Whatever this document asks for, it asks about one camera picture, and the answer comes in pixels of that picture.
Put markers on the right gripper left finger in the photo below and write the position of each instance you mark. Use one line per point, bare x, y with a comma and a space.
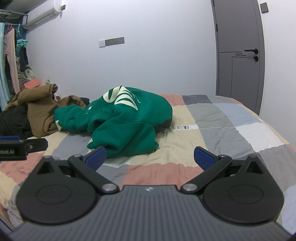
59, 192

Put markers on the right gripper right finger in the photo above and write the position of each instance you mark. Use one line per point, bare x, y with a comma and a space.
237, 191

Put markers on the green zip hoodie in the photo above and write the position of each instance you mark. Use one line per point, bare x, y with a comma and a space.
125, 121

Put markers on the teal clothes hangers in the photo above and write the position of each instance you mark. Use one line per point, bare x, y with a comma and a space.
20, 41

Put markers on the black garment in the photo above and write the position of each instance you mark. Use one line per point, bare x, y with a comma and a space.
14, 122

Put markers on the hanging light blue garment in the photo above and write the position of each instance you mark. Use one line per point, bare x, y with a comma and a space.
5, 94

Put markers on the brown hoodie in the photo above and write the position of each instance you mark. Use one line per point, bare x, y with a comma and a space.
41, 105

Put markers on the pink box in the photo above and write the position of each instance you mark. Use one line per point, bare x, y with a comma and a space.
32, 83

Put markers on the patchwork bed sheet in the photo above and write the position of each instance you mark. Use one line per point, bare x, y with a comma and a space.
220, 125

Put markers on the white air conditioner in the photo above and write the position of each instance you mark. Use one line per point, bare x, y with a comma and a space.
42, 13

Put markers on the grey door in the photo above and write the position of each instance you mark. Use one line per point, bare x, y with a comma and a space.
240, 75

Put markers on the black door handle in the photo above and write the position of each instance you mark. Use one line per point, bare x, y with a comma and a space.
255, 51

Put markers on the grey wall switch panel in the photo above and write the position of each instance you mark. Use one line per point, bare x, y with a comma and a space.
110, 42

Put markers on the dark wall switch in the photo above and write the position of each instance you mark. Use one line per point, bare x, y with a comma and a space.
264, 7

